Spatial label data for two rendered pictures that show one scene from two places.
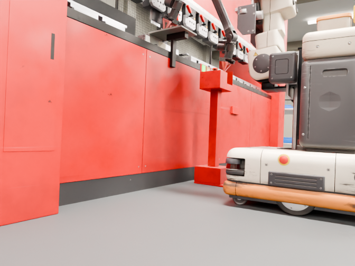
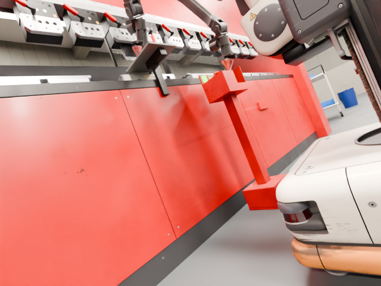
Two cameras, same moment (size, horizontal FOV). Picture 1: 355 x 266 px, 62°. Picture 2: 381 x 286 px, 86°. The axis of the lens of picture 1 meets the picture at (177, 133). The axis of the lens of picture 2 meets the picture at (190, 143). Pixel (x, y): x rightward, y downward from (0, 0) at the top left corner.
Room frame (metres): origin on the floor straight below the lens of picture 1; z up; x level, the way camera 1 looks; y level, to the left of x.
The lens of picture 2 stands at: (0.86, -0.21, 0.45)
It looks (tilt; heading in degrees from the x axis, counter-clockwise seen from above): 2 degrees up; 12
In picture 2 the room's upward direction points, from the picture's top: 22 degrees counter-clockwise
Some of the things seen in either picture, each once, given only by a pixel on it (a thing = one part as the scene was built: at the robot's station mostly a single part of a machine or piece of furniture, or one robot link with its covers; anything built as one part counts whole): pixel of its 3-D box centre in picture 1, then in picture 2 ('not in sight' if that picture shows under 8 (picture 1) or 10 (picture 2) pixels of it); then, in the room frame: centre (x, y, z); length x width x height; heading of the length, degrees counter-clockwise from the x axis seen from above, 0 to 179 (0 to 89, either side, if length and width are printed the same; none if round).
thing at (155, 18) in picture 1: (155, 18); (130, 53); (2.01, 0.18, 1.13); 0.10 x 0.02 x 0.10; 145
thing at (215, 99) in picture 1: (214, 128); (246, 138); (2.09, -0.26, 0.39); 0.06 x 0.06 x 0.54; 55
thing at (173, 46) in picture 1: (176, 50); (161, 74); (1.90, 0.03, 0.88); 0.14 x 0.04 x 0.22; 55
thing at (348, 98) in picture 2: not in sight; (347, 97); (6.64, -3.11, 0.23); 0.39 x 0.36 x 0.46; 149
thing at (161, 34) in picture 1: (172, 34); (150, 58); (1.92, 0.06, 1.00); 0.26 x 0.18 x 0.01; 55
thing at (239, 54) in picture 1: (236, 51); (240, 49); (3.14, -0.60, 1.26); 0.15 x 0.09 x 0.17; 145
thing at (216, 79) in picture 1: (216, 77); (223, 82); (2.09, -0.26, 0.75); 0.20 x 0.16 x 0.18; 145
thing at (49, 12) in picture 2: not in sight; (39, 21); (1.66, 0.42, 1.26); 0.15 x 0.09 x 0.17; 145
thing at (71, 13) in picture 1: (206, 75); (216, 85); (2.52, -0.23, 0.85); 3.00 x 0.21 x 0.04; 145
